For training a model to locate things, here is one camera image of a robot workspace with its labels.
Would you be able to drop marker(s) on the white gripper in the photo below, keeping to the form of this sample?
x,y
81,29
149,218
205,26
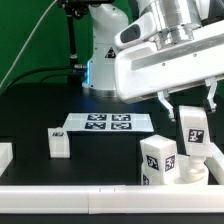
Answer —
x,y
142,71

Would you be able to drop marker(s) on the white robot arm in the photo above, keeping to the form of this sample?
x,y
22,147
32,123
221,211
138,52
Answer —
x,y
176,21

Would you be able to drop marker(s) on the white marker board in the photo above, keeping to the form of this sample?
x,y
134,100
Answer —
x,y
108,122

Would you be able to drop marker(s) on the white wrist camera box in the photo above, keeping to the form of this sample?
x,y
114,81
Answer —
x,y
137,32

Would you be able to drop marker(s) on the white right fence rail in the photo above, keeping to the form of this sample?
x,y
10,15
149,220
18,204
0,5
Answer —
x,y
215,164

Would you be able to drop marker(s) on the white fence rail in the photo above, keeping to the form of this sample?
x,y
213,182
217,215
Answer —
x,y
111,199
215,164
6,156

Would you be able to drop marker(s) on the white front fence rail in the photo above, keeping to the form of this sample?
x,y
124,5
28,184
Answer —
x,y
111,199

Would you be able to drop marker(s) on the black camera stand pole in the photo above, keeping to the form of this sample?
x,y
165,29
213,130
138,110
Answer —
x,y
74,9

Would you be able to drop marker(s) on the white left fence rail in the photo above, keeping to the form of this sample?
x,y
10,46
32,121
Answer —
x,y
6,156

